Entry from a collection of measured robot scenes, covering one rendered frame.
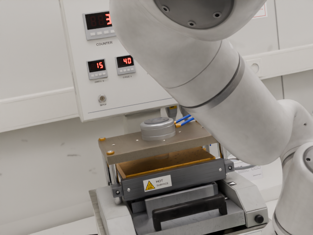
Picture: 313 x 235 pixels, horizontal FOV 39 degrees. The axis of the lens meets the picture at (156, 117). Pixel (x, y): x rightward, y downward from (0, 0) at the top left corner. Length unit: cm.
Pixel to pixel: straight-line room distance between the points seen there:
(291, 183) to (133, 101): 59
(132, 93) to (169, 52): 70
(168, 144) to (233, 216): 20
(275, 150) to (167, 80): 17
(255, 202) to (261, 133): 44
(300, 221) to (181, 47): 34
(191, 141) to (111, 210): 22
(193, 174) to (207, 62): 53
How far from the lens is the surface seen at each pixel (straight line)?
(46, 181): 158
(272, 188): 154
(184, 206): 89
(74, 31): 112
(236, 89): 49
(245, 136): 53
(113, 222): 90
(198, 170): 97
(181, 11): 29
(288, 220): 70
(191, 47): 45
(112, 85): 113
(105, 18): 112
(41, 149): 155
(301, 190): 64
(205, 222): 91
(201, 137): 97
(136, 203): 98
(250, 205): 95
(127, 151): 94
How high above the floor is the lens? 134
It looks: 11 degrees down
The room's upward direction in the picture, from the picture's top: 8 degrees counter-clockwise
